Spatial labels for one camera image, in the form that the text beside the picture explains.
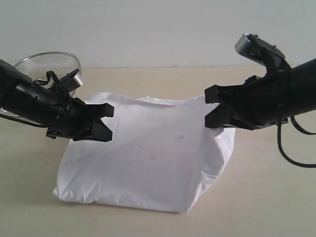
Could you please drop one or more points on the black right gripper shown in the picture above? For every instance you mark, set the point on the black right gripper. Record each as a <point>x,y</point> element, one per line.
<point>254,105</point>

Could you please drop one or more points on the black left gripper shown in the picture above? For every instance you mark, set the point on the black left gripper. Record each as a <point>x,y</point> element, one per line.
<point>72,118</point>

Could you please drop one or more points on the white t-shirt red lettering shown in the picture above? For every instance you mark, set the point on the white t-shirt red lettering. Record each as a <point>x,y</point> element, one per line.
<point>161,157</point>

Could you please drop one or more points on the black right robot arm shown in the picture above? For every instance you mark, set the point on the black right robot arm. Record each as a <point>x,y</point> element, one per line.
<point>305,84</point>

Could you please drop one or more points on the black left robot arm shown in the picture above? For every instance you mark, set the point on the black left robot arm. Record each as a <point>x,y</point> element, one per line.
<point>48,104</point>

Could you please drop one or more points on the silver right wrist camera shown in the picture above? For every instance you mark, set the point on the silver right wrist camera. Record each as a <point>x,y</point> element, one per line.
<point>254,48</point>

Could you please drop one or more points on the metal wire mesh basket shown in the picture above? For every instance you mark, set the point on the metal wire mesh basket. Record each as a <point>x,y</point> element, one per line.
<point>49,64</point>

